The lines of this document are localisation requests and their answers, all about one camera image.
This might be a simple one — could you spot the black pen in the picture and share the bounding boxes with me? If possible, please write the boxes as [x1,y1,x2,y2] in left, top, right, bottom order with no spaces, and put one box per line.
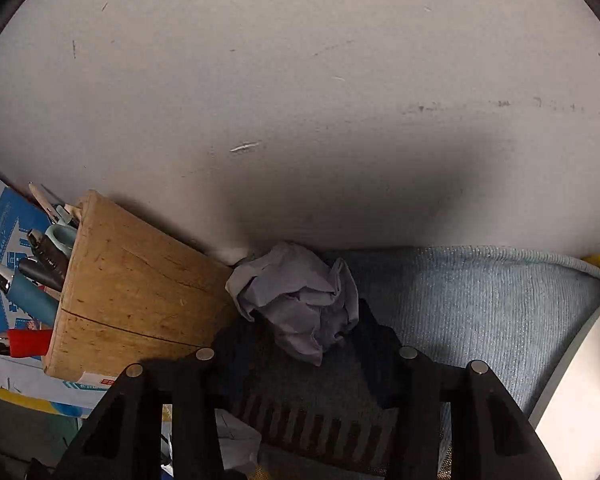
[26,229,68,276]

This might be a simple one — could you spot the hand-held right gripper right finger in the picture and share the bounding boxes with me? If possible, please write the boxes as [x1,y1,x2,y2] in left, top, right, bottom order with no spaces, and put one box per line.
[356,301,561,480]

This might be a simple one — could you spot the white paper scrap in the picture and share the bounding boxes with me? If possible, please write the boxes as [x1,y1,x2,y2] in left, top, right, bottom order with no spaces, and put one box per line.
[215,407,263,473]

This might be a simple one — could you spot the small paper ball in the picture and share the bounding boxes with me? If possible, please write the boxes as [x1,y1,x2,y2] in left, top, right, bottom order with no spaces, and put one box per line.
[225,241,361,367]

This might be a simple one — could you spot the wooden pen holder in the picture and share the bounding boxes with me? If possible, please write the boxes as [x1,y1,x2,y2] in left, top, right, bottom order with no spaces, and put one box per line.
[42,190,236,381]

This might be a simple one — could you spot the white desk lamp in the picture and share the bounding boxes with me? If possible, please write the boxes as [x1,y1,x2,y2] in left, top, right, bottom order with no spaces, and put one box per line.
[527,295,600,480]

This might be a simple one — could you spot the teal scissors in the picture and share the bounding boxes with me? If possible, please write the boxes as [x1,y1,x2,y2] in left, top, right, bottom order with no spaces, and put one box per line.
[44,222,78,261]

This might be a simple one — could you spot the red-handled tool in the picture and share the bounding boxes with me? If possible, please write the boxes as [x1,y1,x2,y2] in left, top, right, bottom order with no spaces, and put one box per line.
[0,329,55,359]

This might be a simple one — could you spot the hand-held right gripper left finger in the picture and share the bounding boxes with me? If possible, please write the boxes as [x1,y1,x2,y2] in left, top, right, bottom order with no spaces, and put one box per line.
[55,321,262,480]

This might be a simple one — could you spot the small white red box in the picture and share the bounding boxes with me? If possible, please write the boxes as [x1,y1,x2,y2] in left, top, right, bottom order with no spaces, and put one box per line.
[72,371,118,391]

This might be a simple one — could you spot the blue patterned mat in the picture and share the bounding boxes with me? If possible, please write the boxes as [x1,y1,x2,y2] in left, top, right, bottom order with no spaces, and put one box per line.
[215,245,600,480]

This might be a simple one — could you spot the white pen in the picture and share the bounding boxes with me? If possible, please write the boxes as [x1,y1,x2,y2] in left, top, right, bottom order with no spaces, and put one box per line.
[28,182,81,226]

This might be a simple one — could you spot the dark grey pen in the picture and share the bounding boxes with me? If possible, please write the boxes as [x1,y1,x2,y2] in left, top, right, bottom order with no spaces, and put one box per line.
[17,256,66,293]

